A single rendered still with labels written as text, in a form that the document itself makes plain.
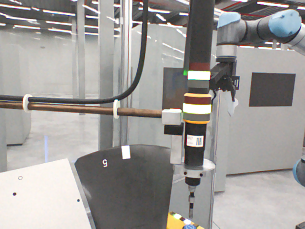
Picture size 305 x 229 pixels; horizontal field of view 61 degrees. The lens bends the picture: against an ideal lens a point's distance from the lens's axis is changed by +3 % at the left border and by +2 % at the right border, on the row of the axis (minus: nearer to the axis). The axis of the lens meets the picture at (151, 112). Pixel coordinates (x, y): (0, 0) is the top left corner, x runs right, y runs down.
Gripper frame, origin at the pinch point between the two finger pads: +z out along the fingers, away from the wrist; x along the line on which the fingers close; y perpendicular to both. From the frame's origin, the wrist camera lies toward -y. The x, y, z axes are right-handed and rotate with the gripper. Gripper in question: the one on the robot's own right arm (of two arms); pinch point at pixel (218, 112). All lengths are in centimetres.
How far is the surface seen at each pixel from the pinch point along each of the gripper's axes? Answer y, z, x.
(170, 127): -54, -5, -23
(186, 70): -51, -14, -22
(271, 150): 368, 106, 106
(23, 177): -63, 14, 17
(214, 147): 76, 37, 45
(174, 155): -53, 0, -23
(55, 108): -65, -6, -5
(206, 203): 71, 79, 46
